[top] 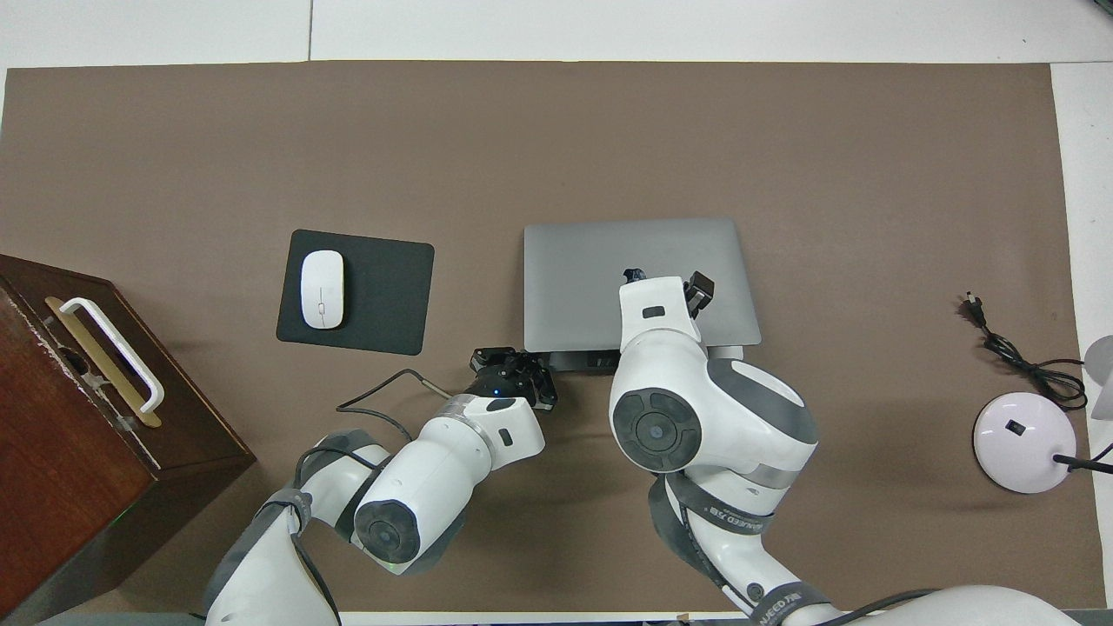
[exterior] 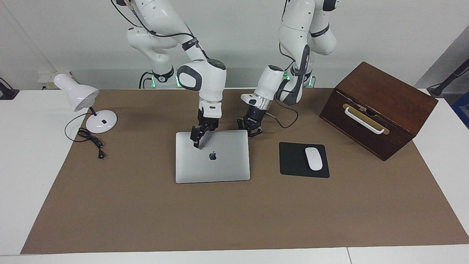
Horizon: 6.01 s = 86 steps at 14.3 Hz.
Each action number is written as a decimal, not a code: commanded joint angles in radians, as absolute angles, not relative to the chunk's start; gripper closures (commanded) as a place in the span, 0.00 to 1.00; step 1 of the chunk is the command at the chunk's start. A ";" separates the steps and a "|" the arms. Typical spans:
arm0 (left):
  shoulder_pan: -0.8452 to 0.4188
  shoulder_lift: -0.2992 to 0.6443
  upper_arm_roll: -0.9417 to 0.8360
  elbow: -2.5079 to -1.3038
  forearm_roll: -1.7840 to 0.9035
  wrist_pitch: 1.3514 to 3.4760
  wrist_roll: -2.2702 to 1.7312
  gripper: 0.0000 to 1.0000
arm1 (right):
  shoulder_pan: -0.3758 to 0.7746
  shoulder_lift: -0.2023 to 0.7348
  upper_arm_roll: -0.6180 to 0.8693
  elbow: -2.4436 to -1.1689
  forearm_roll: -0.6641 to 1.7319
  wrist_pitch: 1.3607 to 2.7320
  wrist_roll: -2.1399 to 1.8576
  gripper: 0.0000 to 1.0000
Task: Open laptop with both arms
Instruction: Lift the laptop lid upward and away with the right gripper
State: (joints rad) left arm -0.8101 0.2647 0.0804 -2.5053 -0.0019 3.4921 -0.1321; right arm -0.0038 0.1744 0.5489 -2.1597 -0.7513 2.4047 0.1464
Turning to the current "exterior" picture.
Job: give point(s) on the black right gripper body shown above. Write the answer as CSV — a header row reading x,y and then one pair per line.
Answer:
x,y
209,123

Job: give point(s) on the white computer mouse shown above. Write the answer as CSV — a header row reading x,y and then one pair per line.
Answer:
x,y
314,159

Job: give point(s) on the silver grey laptop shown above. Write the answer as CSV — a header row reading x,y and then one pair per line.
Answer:
x,y
220,168

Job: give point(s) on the black stand with pole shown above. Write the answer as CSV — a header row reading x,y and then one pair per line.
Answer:
x,y
445,84

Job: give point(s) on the black mouse pad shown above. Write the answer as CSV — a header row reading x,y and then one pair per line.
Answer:
x,y
293,165

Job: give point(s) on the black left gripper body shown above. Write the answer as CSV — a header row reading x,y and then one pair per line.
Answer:
x,y
253,117

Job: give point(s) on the dark brown wooden box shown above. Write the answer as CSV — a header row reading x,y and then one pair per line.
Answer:
x,y
388,91

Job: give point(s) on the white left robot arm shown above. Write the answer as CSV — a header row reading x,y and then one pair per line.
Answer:
x,y
293,22

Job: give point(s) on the blue crate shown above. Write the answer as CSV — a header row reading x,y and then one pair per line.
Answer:
x,y
462,108

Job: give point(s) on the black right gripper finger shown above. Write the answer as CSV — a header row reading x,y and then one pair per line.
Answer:
x,y
193,132
199,139

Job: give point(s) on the white wall power strip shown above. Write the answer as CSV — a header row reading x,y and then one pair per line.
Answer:
x,y
45,79

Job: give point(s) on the large brown table mat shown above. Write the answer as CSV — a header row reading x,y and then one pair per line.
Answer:
x,y
146,220

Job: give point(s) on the black clamp object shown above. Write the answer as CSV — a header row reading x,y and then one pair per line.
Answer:
x,y
7,93

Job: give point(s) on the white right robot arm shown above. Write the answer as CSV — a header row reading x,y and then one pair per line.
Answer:
x,y
205,77

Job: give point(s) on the white desk lamp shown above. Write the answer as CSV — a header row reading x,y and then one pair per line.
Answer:
x,y
78,93

